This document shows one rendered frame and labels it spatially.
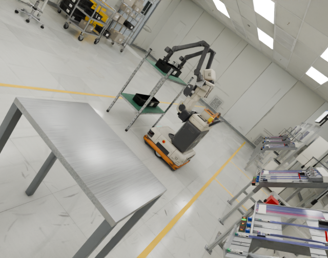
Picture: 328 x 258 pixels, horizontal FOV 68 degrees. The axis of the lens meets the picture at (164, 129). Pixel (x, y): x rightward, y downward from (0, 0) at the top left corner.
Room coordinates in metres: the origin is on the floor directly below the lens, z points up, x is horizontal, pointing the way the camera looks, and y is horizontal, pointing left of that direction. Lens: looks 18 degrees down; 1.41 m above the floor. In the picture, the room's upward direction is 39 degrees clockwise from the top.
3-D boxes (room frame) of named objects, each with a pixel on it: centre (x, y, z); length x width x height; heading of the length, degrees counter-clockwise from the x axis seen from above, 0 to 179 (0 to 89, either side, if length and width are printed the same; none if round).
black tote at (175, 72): (3.68, 0.51, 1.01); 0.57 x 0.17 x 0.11; 164
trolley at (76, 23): (5.89, 3.03, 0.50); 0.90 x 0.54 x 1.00; 178
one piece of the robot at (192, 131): (3.45, -0.33, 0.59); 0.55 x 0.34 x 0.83; 164
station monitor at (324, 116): (6.23, -2.75, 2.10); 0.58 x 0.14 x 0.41; 164
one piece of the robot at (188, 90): (3.55, 0.04, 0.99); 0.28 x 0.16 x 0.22; 164
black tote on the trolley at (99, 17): (5.86, 3.04, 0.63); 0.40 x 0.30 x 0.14; 178
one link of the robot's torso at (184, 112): (3.46, -0.06, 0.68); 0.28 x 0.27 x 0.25; 164
